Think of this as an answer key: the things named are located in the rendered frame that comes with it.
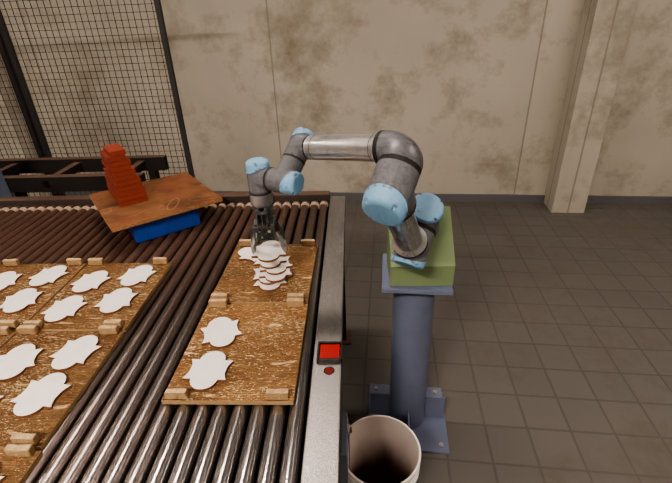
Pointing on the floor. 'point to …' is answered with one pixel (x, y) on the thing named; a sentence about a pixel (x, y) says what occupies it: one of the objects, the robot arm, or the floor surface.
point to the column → (412, 367)
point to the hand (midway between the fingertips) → (269, 250)
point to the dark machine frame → (68, 166)
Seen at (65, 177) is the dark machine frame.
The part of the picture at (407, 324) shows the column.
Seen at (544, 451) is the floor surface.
